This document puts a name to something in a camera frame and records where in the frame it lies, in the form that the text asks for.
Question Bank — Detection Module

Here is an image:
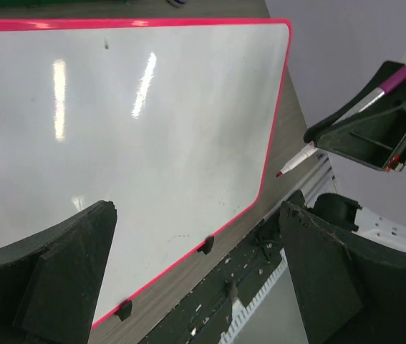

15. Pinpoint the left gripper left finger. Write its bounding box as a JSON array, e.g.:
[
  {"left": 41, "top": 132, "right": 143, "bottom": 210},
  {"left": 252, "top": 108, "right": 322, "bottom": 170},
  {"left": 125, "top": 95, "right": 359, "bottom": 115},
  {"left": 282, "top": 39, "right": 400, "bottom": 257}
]
[{"left": 0, "top": 201, "right": 117, "bottom": 343}]

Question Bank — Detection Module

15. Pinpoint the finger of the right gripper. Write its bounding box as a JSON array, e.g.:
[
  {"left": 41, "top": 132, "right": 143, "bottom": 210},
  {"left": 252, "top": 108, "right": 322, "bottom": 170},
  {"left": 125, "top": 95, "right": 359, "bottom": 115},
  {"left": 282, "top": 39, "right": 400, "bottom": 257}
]
[
  {"left": 303, "top": 63, "right": 406, "bottom": 143},
  {"left": 316, "top": 80, "right": 406, "bottom": 171}
]

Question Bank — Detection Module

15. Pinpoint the green plastic tray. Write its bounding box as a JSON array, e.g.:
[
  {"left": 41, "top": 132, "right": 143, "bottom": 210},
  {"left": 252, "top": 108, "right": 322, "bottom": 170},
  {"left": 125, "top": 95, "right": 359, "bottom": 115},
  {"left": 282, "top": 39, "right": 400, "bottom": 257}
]
[{"left": 0, "top": 0, "right": 101, "bottom": 8}]

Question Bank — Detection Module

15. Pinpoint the pink framed whiteboard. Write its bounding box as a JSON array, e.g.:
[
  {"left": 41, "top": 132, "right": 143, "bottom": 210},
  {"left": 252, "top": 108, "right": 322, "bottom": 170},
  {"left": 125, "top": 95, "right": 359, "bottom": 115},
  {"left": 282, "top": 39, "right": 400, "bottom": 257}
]
[{"left": 0, "top": 19, "right": 292, "bottom": 323}]

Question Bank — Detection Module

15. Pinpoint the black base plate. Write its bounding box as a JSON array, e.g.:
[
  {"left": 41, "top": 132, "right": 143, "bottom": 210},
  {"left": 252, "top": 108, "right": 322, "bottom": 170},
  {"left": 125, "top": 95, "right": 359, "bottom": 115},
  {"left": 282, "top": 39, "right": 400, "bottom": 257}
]
[{"left": 142, "top": 209, "right": 287, "bottom": 344}]

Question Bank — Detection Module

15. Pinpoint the pink capped whiteboard marker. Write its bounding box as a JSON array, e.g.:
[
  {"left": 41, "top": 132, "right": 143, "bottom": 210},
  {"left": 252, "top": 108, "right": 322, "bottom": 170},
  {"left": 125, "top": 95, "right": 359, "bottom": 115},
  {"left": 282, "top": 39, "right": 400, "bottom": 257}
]
[{"left": 276, "top": 64, "right": 406, "bottom": 178}]

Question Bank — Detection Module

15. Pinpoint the white slotted cable duct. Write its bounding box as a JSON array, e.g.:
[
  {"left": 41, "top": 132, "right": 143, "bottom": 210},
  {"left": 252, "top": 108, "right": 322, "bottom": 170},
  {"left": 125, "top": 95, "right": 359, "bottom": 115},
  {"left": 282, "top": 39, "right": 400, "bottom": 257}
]
[{"left": 218, "top": 250, "right": 289, "bottom": 344}]

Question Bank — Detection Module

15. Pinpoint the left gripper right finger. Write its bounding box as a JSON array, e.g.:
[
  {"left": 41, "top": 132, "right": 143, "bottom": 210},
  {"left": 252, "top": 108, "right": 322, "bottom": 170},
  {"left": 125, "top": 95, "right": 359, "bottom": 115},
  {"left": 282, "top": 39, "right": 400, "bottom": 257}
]
[{"left": 279, "top": 201, "right": 406, "bottom": 343}]

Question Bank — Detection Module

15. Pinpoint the energy drink can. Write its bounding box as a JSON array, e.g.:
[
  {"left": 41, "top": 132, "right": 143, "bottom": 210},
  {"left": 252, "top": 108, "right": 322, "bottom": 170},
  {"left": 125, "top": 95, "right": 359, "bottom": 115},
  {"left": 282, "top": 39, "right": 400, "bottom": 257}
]
[{"left": 167, "top": 0, "right": 187, "bottom": 7}]

